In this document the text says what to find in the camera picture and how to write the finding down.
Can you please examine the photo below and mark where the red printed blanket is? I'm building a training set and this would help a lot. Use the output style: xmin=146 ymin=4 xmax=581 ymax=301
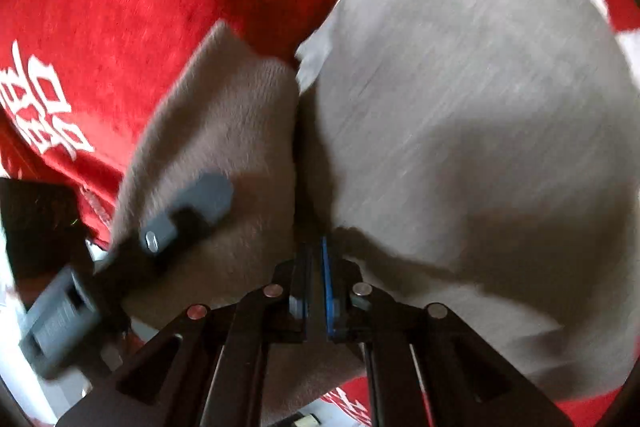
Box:
xmin=0 ymin=0 xmax=640 ymax=427

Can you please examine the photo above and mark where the grey knit garment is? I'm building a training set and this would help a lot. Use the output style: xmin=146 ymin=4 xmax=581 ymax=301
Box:
xmin=107 ymin=0 xmax=640 ymax=427

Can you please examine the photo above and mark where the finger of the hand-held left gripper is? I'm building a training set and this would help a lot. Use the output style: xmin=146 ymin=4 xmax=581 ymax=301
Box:
xmin=92 ymin=213 xmax=180 ymax=280
xmin=165 ymin=173 xmax=236 ymax=240

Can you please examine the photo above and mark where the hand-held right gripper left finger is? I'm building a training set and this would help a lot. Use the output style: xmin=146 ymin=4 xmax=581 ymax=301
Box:
xmin=55 ymin=244 xmax=321 ymax=427

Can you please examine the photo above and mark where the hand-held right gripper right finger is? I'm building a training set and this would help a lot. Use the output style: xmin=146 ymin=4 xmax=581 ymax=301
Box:
xmin=320 ymin=236 xmax=576 ymax=427

